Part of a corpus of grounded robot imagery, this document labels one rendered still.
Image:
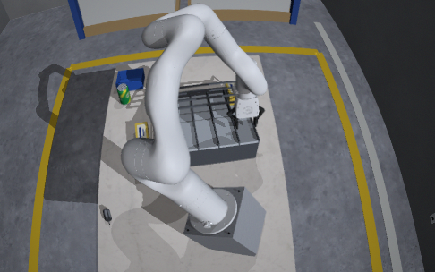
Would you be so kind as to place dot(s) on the green drink can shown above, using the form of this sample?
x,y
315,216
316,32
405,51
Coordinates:
x,y
124,94

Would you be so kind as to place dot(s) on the blue open bin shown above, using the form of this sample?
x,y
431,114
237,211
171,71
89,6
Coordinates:
x,y
134,76

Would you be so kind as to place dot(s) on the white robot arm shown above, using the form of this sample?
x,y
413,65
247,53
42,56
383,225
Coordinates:
x,y
165,160

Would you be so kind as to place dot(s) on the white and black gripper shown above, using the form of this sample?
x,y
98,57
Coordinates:
x,y
246,109

